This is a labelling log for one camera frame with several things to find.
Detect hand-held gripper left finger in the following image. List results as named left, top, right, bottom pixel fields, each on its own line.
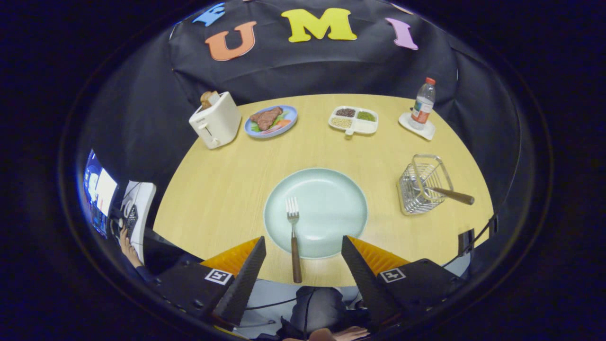
left=142, top=236, right=267, bottom=327

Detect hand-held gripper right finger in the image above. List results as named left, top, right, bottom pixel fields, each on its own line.
left=341, top=235, right=467, bottom=328

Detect fork with brown handle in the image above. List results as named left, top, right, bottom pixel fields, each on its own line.
left=285, top=197, right=303, bottom=284

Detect knife with brown handle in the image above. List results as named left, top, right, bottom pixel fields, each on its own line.
left=412, top=182, right=475, bottom=206

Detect person's dark clothing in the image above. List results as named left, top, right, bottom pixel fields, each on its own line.
left=279, top=287, right=370, bottom=339

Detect pale green plate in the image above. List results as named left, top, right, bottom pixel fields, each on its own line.
left=263, top=167, right=369, bottom=260

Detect white side desk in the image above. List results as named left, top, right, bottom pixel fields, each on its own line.
left=114, top=181, right=157, bottom=263

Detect black keyboard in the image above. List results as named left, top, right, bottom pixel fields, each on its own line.
left=124, top=205, right=139, bottom=240

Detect white divided tray with beans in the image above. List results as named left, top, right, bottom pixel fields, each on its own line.
left=328, top=106, right=379, bottom=136

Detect white square coaster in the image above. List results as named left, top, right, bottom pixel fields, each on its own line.
left=398, top=112, right=436, bottom=141

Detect white toaster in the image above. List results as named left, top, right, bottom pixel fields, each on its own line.
left=188, top=91, right=242, bottom=150

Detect brown steak with vegetables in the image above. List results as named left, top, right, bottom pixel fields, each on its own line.
left=250, top=107, right=284, bottom=131

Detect computer monitor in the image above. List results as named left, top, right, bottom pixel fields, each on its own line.
left=83, top=149, right=119, bottom=237

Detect blue plate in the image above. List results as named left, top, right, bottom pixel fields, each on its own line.
left=244, top=105, right=298, bottom=139

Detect clear bottle with red cap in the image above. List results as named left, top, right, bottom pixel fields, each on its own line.
left=409, top=77, right=437, bottom=131

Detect black backdrop cloth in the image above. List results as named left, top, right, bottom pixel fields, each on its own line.
left=78, top=0, right=526, bottom=266

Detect black cable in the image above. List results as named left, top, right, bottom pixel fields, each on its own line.
left=244, top=289, right=315, bottom=311

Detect metal wire basket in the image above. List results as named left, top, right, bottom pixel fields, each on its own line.
left=398, top=154, right=454, bottom=216

